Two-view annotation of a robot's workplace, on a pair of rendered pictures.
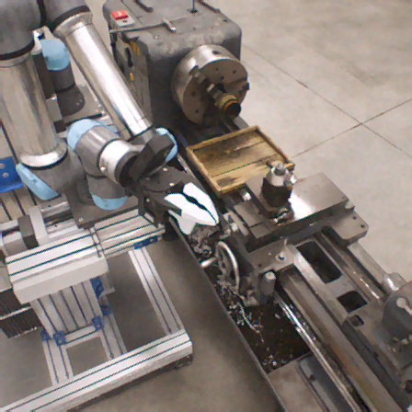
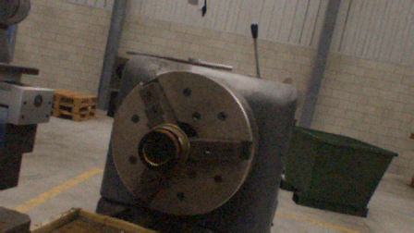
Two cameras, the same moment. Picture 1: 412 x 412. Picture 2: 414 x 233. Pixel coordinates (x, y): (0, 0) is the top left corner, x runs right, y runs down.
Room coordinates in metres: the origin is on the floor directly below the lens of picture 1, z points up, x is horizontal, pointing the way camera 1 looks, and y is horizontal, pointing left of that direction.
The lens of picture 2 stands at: (0.86, -0.69, 1.23)
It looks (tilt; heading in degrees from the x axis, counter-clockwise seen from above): 7 degrees down; 42
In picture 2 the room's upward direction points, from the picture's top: 12 degrees clockwise
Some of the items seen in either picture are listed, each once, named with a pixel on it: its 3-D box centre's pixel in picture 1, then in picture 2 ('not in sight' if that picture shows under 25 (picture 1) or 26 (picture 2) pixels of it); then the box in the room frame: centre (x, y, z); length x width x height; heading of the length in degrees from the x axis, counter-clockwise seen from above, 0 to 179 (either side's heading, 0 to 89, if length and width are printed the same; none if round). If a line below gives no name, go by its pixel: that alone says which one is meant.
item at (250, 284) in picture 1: (238, 268); not in sight; (0.93, -0.12, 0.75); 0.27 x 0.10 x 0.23; 27
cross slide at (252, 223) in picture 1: (287, 208); not in sight; (1.06, -0.29, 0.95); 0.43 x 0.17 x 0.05; 117
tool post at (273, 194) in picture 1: (277, 188); not in sight; (1.04, -0.24, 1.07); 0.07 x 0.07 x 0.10; 27
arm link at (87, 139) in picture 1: (97, 146); not in sight; (0.66, 0.21, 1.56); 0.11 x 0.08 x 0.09; 47
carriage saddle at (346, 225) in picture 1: (296, 224); not in sight; (1.02, -0.33, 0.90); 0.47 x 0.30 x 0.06; 117
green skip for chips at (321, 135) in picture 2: not in sight; (327, 169); (6.44, 1.73, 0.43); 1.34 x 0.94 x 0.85; 46
